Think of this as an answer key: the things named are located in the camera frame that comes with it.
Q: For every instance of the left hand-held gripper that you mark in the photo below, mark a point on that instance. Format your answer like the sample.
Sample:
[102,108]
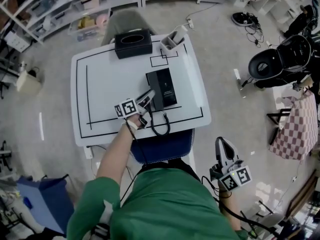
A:
[127,107]

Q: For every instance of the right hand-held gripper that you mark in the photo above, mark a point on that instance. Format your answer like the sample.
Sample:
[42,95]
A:
[237,177]

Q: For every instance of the person's left forearm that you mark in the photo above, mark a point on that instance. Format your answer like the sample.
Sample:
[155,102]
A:
[115,154]

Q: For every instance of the person's right forearm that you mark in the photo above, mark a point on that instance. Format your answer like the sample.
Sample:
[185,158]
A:
[230,209]

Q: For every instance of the black rectangular device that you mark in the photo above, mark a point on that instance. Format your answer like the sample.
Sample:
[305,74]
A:
[168,89]

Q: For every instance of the white wristband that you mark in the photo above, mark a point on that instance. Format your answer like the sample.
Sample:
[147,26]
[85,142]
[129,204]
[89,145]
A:
[130,126]

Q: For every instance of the black tissue box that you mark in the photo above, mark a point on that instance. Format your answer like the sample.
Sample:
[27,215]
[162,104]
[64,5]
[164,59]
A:
[133,43]

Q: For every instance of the white pen holder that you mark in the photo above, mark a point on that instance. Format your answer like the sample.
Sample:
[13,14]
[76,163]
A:
[171,42]

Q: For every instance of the pink checkered cloth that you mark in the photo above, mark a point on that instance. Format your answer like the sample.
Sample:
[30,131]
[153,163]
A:
[295,126]

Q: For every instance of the grey chair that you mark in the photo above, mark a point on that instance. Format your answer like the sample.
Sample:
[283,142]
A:
[125,21]

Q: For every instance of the white power strip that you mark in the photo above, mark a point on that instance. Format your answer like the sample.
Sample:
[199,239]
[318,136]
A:
[190,23]

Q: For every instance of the green shirt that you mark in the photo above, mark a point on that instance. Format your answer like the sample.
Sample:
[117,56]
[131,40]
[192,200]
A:
[160,206]

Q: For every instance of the clear storage bin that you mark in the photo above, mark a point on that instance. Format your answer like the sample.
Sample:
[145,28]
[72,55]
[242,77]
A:
[87,27]

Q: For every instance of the black and white open case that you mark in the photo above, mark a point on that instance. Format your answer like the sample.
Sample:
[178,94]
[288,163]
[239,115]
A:
[280,59]

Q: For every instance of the beige bin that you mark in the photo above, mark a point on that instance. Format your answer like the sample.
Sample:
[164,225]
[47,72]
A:
[28,83]

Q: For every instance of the black round floor device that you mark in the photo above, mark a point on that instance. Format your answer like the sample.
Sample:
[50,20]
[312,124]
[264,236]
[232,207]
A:
[242,19]

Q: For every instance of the white shelf unit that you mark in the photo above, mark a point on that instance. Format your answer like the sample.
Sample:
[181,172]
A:
[50,6]

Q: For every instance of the blue storage box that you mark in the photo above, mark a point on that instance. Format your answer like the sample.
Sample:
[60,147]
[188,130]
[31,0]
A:
[45,204]

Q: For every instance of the wooden frame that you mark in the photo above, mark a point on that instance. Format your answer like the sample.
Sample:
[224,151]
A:
[301,195]

